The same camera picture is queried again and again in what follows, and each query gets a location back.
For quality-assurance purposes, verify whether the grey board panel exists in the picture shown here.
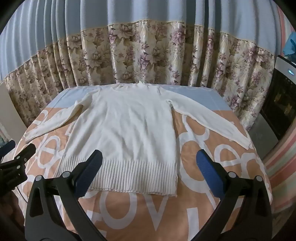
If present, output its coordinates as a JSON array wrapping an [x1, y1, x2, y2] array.
[[1, 83, 27, 143]]

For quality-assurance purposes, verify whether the blue and floral curtain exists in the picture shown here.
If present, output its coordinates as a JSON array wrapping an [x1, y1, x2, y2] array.
[[1, 1, 280, 129]]

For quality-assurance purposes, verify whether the white knit sweater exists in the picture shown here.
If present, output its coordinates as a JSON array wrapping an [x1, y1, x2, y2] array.
[[25, 83, 251, 196]]

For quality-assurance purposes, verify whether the blue cloth on appliance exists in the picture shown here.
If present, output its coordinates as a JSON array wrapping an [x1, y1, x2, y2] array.
[[283, 32, 296, 59]]

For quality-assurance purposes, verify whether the black appliance with white top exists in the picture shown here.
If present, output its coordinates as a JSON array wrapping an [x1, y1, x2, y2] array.
[[260, 55, 295, 140]]

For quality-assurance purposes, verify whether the peach and blue blanket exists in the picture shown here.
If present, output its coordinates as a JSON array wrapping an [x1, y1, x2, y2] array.
[[14, 85, 273, 240]]

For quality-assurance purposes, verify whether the striped pink fabric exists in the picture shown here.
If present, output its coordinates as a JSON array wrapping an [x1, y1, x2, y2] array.
[[264, 9, 295, 212]]

